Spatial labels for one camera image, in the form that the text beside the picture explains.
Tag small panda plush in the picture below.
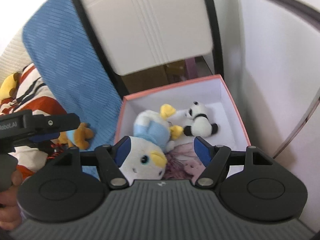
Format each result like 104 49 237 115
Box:
183 101 219 138

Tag purple ribbon flower hair accessory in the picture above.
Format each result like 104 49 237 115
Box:
163 142 201 183

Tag white blue duck plush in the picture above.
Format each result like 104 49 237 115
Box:
119 104 183 185

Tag brown bear plush blue shirt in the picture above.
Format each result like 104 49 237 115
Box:
58 122 94 150

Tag red black horned toy figure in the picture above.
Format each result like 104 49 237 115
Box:
46 142 67 163

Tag pink fuzzy cloth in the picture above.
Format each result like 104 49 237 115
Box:
184 160 204 179

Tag person's left hand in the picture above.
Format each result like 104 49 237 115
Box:
0 170 23 231

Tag red black white striped blanket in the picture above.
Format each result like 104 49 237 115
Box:
1 63 67 178

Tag yellow plush toy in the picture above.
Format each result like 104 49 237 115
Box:
0 72 21 103

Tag pink cardboard box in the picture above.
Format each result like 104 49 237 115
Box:
115 75 249 151

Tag cream quilted pillow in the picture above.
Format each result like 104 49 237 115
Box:
0 29 32 83

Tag cardboard boxes behind chair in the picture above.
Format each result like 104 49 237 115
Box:
121 56 214 94

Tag blue textured mattress pad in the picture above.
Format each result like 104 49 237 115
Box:
21 0 124 181

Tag curved black metal bar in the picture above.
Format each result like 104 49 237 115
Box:
208 0 320 159

